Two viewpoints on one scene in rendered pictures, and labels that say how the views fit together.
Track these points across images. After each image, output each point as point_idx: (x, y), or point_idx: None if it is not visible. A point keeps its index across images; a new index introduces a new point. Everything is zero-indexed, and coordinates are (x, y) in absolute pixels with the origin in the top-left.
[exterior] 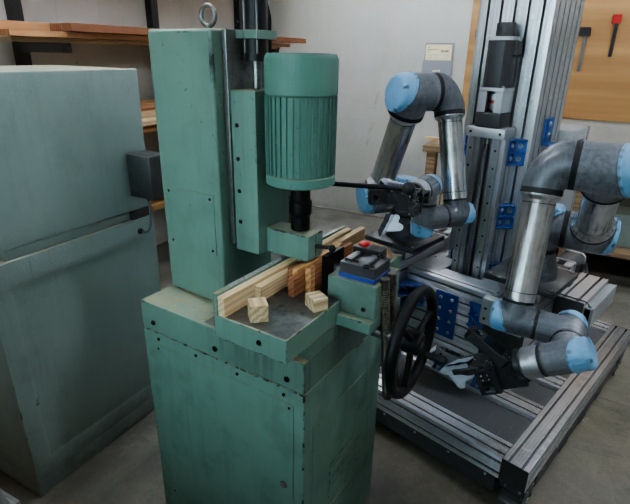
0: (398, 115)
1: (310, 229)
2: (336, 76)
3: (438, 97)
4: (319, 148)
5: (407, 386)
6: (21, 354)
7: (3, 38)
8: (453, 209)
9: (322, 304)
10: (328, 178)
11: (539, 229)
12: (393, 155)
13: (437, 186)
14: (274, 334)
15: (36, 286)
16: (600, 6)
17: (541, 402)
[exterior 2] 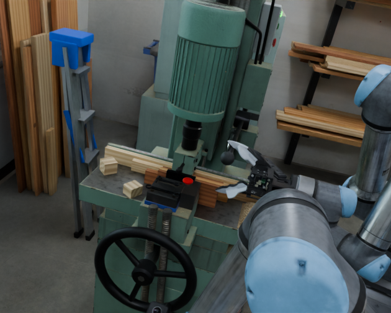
0: (362, 111)
1: (192, 152)
2: (211, 28)
3: None
4: (182, 82)
5: (130, 300)
6: (143, 147)
7: None
8: (349, 244)
9: (127, 191)
10: (187, 112)
11: (223, 271)
12: (362, 158)
13: (334, 203)
14: (87, 179)
15: (164, 118)
16: None
17: None
